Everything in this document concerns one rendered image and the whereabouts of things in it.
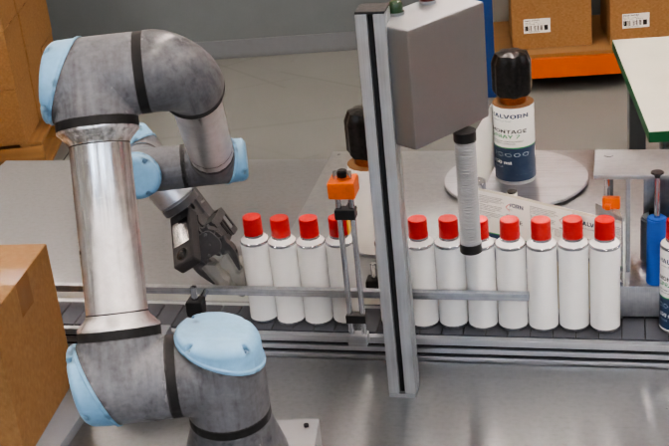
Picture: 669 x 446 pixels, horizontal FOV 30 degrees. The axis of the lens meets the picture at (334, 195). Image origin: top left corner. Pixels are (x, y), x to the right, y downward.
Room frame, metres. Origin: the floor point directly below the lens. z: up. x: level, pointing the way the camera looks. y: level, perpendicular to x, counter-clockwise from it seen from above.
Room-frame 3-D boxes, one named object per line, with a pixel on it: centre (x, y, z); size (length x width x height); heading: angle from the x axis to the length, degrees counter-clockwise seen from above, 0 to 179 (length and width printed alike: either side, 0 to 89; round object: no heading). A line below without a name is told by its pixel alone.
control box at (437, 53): (1.83, -0.16, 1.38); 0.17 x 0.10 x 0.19; 131
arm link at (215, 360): (1.48, 0.19, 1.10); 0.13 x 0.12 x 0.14; 92
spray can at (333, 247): (1.96, 0.00, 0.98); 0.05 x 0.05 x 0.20
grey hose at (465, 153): (1.80, -0.21, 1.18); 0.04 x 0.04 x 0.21
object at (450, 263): (1.91, -0.19, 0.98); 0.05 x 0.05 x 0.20
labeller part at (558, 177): (2.48, -0.40, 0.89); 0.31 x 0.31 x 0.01
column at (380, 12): (1.79, -0.08, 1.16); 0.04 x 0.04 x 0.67; 75
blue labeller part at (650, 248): (1.87, -0.53, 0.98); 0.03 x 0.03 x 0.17
